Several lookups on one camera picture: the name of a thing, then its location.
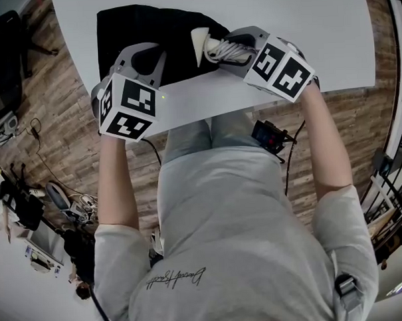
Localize grey curved tool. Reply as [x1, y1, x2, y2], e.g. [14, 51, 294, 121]
[45, 181, 72, 215]

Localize person's left forearm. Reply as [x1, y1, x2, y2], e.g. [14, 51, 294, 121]
[94, 131, 140, 232]

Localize person's grey shirt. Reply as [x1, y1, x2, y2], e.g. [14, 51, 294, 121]
[87, 138, 381, 321]

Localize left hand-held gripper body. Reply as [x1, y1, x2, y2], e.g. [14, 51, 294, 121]
[90, 70, 169, 144]

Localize black device with red buttons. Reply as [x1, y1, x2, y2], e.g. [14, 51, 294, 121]
[251, 118, 299, 165]

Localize black metal railing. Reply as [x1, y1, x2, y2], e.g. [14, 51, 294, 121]
[350, 0, 402, 272]

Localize black fabric bag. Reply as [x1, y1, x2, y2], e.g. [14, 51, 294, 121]
[96, 0, 235, 91]

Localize white tray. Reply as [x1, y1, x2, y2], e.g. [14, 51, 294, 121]
[23, 222, 66, 275]

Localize person's light blue jeans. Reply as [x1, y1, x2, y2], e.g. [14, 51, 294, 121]
[159, 109, 267, 165]

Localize white power strip with cables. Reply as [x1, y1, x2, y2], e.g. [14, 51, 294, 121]
[66, 191, 100, 225]

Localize grey strap with buckle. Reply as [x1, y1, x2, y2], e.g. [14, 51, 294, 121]
[331, 271, 363, 320]

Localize white hair dryer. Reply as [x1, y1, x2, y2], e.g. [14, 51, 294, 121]
[190, 24, 259, 68]

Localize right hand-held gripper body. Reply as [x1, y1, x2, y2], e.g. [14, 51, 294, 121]
[241, 34, 320, 106]

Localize white floor device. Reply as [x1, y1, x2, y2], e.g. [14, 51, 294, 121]
[0, 110, 21, 144]

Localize person's right forearm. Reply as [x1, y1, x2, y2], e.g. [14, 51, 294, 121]
[296, 82, 355, 199]

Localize thick black cable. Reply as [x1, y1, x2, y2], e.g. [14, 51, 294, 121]
[88, 281, 131, 321]

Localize black office chair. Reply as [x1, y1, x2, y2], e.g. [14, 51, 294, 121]
[0, 8, 61, 100]

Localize thin black floor cable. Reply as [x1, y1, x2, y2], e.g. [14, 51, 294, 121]
[15, 114, 100, 202]

